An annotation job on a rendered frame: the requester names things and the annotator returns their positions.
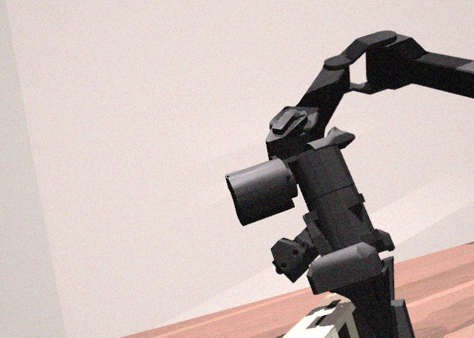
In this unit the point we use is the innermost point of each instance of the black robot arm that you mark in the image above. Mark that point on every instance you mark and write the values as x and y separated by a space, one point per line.
298 152

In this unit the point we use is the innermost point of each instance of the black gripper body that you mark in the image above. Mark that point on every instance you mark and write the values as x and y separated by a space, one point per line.
344 222

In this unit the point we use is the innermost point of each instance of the black two-prong plug charger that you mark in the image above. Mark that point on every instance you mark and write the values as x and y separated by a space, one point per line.
402 326

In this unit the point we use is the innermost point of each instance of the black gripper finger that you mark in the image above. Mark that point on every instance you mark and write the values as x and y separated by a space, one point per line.
372 299
389 261

